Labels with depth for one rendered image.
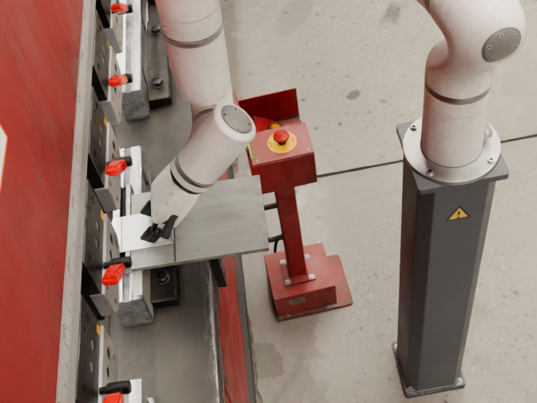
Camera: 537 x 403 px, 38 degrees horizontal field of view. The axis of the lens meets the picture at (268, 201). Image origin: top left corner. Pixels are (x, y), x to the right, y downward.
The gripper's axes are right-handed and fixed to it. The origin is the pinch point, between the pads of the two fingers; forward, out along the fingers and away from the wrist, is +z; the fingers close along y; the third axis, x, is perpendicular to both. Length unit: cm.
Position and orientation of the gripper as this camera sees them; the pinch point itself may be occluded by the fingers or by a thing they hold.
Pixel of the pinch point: (151, 222)
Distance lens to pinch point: 150.0
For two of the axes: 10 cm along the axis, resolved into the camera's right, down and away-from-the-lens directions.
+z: -5.5, 5.6, 6.2
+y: 1.0, 7.8, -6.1
